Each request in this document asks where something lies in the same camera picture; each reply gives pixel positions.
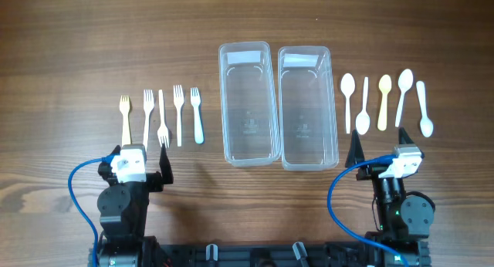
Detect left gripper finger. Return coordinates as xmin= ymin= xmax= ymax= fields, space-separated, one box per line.
xmin=159 ymin=144 xmax=174 ymax=184
xmin=110 ymin=145 xmax=121 ymax=157

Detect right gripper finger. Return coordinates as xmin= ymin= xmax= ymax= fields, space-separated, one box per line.
xmin=345 ymin=130 xmax=365 ymax=167
xmin=398 ymin=127 xmax=414 ymax=145

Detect white thick-handled plastic spoon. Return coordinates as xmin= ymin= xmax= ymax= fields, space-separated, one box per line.
xmin=416 ymin=81 xmax=434 ymax=137

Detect white upside-down plastic spoon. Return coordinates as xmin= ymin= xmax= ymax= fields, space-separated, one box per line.
xmin=355 ymin=76 xmax=371 ymax=135

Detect yellow plastic spoon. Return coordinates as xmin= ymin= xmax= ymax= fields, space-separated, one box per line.
xmin=377 ymin=74 xmax=392 ymax=131

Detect large white plastic spoon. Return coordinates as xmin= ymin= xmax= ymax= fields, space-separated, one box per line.
xmin=394 ymin=69 xmax=414 ymax=127

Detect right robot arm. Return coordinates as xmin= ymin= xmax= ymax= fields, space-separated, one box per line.
xmin=337 ymin=127 xmax=435 ymax=266

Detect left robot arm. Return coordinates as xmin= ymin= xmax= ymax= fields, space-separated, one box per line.
xmin=88 ymin=144 xmax=174 ymax=266

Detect right clear plastic container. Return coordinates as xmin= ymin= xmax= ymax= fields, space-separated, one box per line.
xmin=278 ymin=46 xmax=339 ymax=171

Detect clear plastic container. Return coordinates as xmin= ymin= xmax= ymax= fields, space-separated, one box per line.
xmin=218 ymin=42 xmax=280 ymax=167
xmin=278 ymin=46 xmax=339 ymax=171

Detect left clear plastic container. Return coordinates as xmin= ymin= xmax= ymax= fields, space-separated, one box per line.
xmin=218 ymin=42 xmax=280 ymax=167

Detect white upside-down plastic fork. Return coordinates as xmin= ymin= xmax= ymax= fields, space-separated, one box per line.
xmin=157 ymin=90 xmax=170 ymax=148

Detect cream yellow plastic fork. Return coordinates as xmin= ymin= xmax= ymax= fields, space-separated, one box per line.
xmin=119 ymin=95 xmax=131 ymax=146

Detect white long plastic fork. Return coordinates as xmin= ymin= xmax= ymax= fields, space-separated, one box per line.
xmin=173 ymin=85 xmax=184 ymax=147

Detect light blue plastic fork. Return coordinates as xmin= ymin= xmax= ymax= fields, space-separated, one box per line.
xmin=191 ymin=87 xmax=205 ymax=144

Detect left blue cable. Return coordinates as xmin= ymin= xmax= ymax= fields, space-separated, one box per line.
xmin=67 ymin=155 xmax=117 ymax=267

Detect blue cable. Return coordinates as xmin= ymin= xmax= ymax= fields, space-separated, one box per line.
xmin=327 ymin=154 xmax=410 ymax=267
xmin=67 ymin=155 xmax=117 ymax=267

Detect right blue cable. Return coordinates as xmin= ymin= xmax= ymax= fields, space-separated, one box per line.
xmin=327 ymin=154 xmax=410 ymax=267

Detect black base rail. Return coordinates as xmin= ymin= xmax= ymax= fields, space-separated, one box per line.
xmin=156 ymin=242 xmax=431 ymax=267

